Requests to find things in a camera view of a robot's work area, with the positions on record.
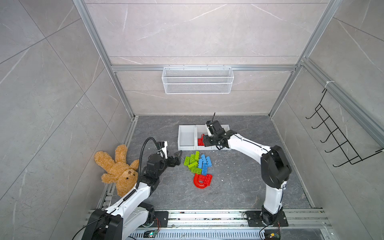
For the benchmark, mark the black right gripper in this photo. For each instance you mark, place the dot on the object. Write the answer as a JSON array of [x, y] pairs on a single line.
[[206, 141]]

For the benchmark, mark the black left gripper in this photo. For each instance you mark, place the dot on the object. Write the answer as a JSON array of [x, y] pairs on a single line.
[[177, 160]]

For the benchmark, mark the long red lego brick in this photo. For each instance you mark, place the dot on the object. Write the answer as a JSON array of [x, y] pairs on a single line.
[[201, 138]]

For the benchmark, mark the small red lego brick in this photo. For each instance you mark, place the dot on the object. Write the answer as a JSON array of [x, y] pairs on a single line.
[[199, 142]]

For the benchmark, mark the blue lego brick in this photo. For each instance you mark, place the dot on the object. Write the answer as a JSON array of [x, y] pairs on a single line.
[[204, 169], [209, 162]]

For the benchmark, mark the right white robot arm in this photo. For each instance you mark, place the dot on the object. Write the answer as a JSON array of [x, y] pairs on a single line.
[[275, 167]]

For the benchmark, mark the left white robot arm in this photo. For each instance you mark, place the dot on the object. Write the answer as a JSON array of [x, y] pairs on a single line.
[[121, 219]]

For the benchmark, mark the green lego brick upper left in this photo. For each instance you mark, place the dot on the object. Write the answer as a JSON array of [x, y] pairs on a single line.
[[187, 161]]

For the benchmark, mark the green lego brick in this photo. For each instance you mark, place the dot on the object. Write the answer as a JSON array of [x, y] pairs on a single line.
[[187, 161], [197, 156], [196, 170]]

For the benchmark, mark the white right plastic bin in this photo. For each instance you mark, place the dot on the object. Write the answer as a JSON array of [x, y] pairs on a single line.
[[227, 129]]

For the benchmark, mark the white plastic bin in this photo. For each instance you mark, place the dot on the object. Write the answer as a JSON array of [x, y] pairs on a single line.
[[186, 138], [227, 129], [199, 130]]

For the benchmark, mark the white middle plastic bin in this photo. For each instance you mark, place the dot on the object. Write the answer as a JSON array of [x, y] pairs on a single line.
[[199, 130]]

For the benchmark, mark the green lego brick top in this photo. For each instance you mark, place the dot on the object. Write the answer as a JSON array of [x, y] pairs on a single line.
[[197, 156]]

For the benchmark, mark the white left plastic bin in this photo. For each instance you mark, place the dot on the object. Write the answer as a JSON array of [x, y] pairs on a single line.
[[186, 138]]

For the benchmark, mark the green lego brick lower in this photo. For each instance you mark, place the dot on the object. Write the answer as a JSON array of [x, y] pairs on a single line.
[[196, 170]]

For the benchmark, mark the red arch lego piece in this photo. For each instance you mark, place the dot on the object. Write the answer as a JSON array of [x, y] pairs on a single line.
[[199, 184]]

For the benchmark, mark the red lego brick on arch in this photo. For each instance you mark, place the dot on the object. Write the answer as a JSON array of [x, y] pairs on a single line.
[[206, 179]]

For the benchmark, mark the brown teddy bear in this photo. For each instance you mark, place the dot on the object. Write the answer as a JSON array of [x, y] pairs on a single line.
[[118, 171]]

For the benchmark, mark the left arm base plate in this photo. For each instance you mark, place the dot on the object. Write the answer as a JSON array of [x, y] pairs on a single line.
[[157, 219]]

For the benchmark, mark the white wire mesh basket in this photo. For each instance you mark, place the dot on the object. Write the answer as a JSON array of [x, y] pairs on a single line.
[[197, 80]]

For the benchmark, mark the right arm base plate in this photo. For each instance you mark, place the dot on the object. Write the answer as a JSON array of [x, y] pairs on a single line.
[[263, 219]]

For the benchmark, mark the aluminium front rail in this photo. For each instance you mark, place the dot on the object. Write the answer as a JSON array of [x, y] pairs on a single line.
[[236, 218]]

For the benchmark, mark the black wire hook rack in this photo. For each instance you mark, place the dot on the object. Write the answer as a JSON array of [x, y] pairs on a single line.
[[341, 140]]

